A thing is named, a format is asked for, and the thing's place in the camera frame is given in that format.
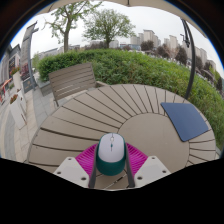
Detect slatted wooden chair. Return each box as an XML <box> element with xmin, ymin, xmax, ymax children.
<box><xmin>48</xmin><ymin>62</ymin><xmax>108</xmax><ymax>108</ymax></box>

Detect round-crowned leafy tree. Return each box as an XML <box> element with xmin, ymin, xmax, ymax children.
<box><xmin>83</xmin><ymin>8</ymin><xmax>137</xmax><ymax>49</ymax></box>

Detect beige umbrella canopy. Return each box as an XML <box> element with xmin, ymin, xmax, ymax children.
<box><xmin>38</xmin><ymin>0</ymin><xmax>208</xmax><ymax>38</ymax></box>

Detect blue rectangular mouse pad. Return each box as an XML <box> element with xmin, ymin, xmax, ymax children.
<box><xmin>160</xmin><ymin>101</ymin><xmax>210</xmax><ymax>143</ymax></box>

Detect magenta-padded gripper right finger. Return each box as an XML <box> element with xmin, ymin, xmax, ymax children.
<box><xmin>123</xmin><ymin>142</ymin><xmax>172</xmax><ymax>189</ymax></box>

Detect distant apartment buildings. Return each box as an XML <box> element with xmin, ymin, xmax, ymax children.
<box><xmin>129</xmin><ymin>29</ymin><xmax>218</xmax><ymax>71</ymax></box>

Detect black curved umbrella pole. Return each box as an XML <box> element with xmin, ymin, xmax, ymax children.
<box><xmin>179</xmin><ymin>18</ymin><xmax>197</xmax><ymax>100</ymax></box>

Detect white and teal computer mouse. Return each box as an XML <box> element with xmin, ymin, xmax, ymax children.
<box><xmin>95</xmin><ymin>132</ymin><xmax>127</xmax><ymax>177</ymax></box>

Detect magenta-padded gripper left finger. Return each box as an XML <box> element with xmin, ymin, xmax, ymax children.
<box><xmin>53</xmin><ymin>143</ymin><xmax>100</xmax><ymax>189</ymax></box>

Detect white flower planter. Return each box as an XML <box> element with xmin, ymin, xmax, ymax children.
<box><xmin>9</xmin><ymin>94</ymin><xmax>28</xmax><ymax>130</ymax></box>

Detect grey sign pillar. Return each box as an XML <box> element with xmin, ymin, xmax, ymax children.
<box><xmin>20</xmin><ymin>21</ymin><xmax>40</xmax><ymax>93</ymax></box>

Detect thin sparse tree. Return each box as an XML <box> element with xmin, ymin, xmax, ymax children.
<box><xmin>44</xmin><ymin>1</ymin><xmax>103</xmax><ymax>54</ymax></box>

